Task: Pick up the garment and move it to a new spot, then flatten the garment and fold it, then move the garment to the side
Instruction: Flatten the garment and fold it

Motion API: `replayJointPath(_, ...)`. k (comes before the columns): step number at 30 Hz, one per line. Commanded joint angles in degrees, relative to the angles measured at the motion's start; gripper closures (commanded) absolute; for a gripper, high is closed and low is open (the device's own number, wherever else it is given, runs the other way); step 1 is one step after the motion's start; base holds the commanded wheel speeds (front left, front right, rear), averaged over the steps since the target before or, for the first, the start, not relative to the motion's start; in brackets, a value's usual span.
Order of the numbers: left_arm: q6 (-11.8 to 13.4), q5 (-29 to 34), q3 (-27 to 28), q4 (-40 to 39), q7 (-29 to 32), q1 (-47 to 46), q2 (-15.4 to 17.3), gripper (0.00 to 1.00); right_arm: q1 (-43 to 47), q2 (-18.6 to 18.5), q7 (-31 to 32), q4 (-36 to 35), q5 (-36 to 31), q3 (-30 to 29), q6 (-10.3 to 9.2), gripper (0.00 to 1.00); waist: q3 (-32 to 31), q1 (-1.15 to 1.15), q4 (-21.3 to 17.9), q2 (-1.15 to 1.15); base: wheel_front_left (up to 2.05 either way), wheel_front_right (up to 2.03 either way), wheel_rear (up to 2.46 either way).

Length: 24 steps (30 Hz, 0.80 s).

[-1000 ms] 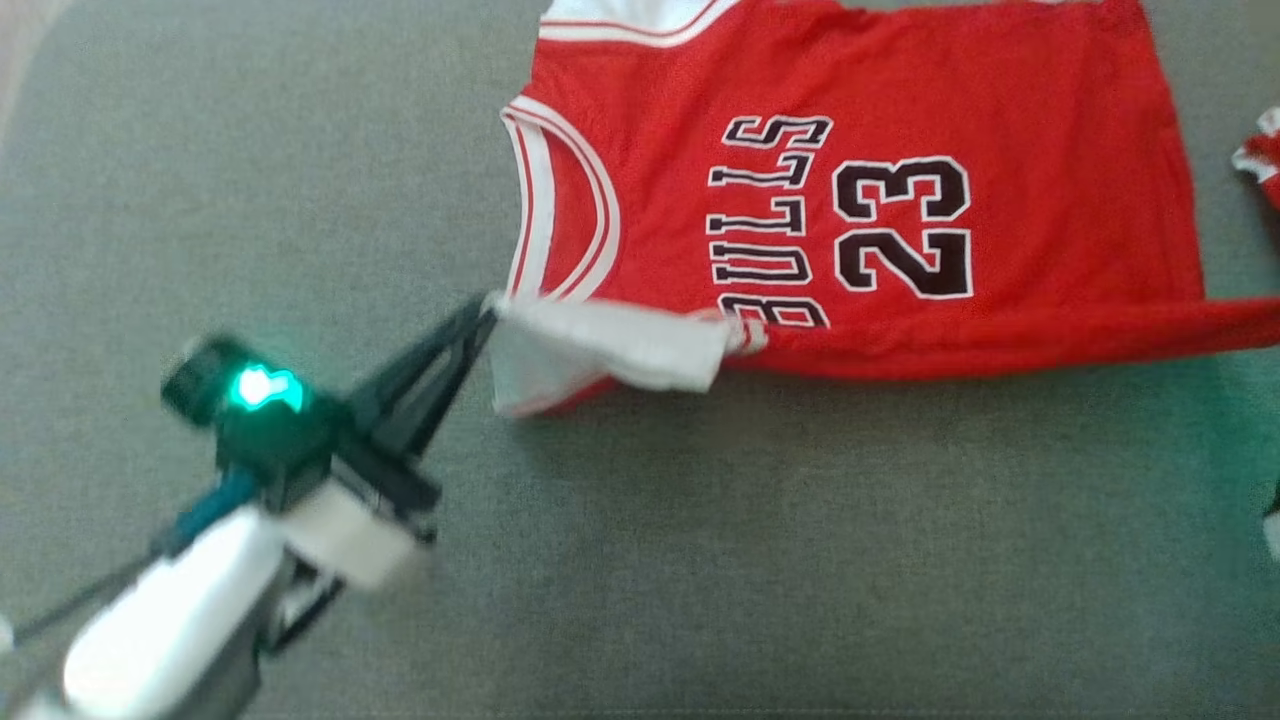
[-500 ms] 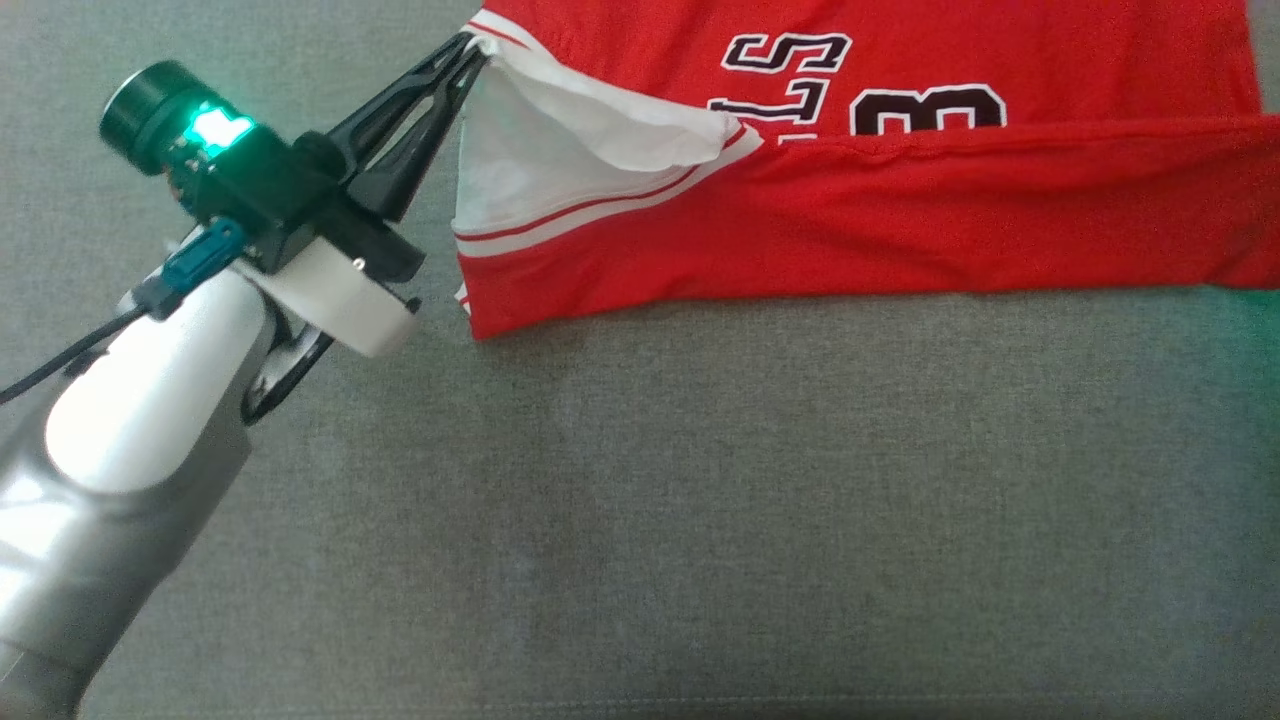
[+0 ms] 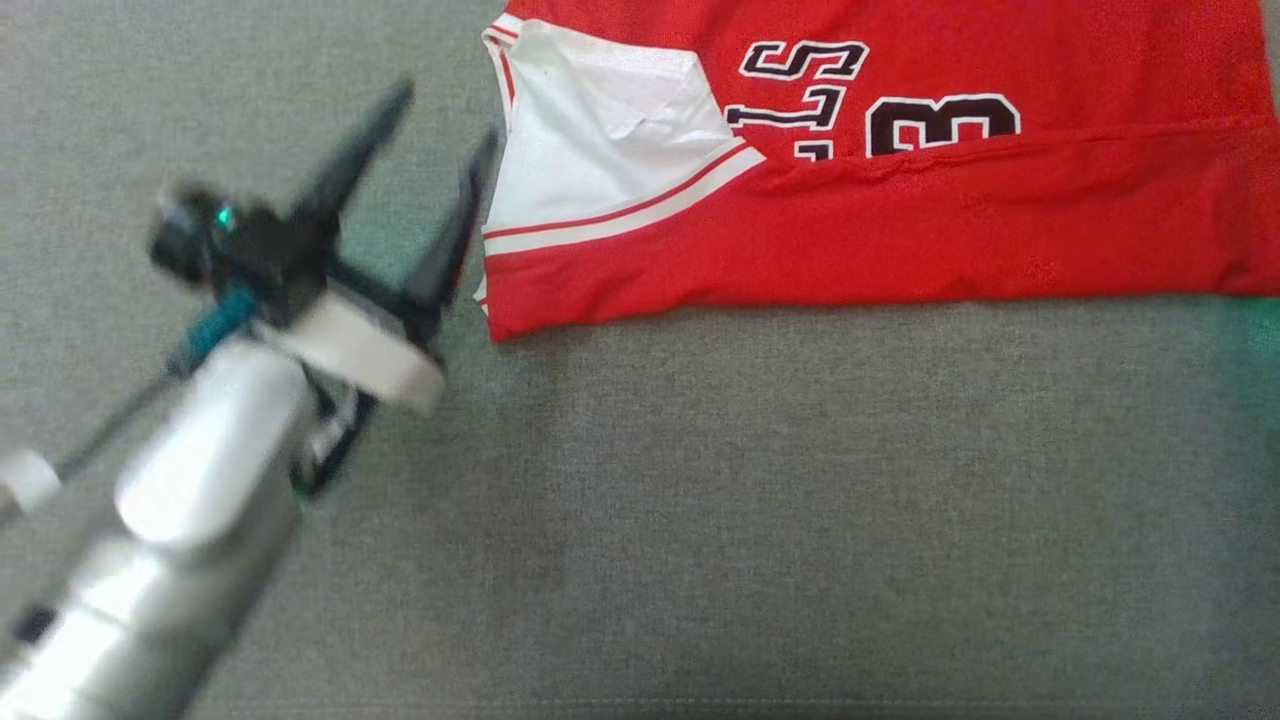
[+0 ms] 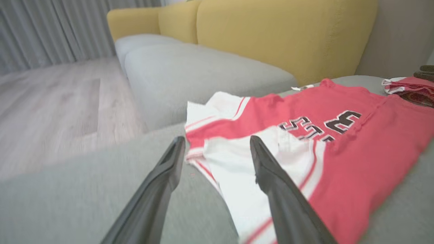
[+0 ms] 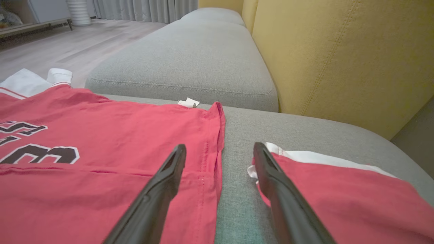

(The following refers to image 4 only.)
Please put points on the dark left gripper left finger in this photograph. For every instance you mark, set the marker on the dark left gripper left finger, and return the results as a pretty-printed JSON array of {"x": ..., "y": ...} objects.
[{"x": 149, "y": 200}]

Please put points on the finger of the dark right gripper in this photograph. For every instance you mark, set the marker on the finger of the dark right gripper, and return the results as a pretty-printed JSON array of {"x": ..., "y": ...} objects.
[
  {"x": 425, "y": 76},
  {"x": 428, "y": 68}
]

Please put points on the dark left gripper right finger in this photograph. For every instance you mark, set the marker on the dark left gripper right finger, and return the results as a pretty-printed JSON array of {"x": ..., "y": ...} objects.
[{"x": 288, "y": 206}]

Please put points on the red sports shorts white trim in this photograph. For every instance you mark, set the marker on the red sports shorts white trim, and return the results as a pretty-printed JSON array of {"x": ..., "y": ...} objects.
[{"x": 410, "y": 86}]

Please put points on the red basketball jersey white trim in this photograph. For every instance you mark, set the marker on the red basketball jersey white trim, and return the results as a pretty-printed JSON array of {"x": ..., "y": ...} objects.
[{"x": 352, "y": 159}]

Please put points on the grey sofa seat cushion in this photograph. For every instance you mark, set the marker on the grey sofa seat cushion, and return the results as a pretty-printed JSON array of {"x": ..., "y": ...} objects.
[
  {"x": 142, "y": 44},
  {"x": 67, "y": 200}
]

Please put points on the grey sofa back cushion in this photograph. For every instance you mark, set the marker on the grey sofa back cushion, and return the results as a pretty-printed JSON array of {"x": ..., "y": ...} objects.
[{"x": 203, "y": 78}]

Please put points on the yellow sofa back cushion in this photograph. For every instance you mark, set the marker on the yellow sofa back cushion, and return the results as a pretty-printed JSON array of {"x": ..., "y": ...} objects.
[
  {"x": 288, "y": 37},
  {"x": 132, "y": 22},
  {"x": 178, "y": 23}
]

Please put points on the grey pleated curtain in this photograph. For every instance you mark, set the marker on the grey pleated curtain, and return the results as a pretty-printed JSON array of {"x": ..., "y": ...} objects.
[{"x": 57, "y": 30}]

